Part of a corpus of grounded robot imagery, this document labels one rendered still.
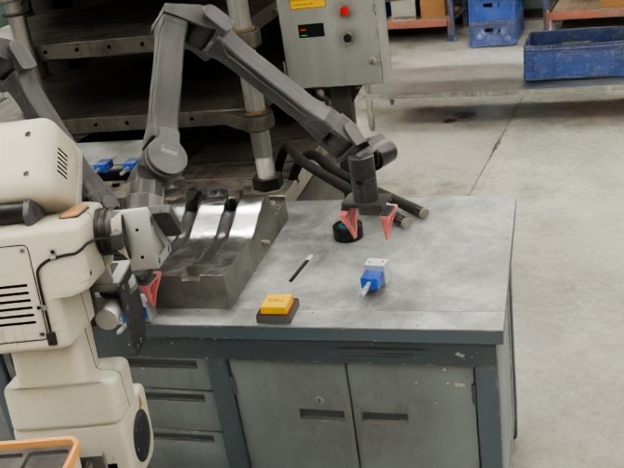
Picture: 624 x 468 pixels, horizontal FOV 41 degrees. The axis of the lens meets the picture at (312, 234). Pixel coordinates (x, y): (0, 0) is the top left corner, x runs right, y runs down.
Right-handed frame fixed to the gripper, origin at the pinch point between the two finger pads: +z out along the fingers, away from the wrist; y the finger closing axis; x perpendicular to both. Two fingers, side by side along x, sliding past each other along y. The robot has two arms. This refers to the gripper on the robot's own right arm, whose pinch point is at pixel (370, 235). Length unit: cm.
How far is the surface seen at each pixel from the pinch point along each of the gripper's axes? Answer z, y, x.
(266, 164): 5, 54, -55
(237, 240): 4.1, 36.8, -2.0
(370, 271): 8.6, 0.7, 1.8
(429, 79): 70, 95, -367
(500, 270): 13.0, -26.9, -10.3
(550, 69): 63, 15, -357
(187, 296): 8.9, 40.6, 18.5
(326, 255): 12.7, 17.9, -12.0
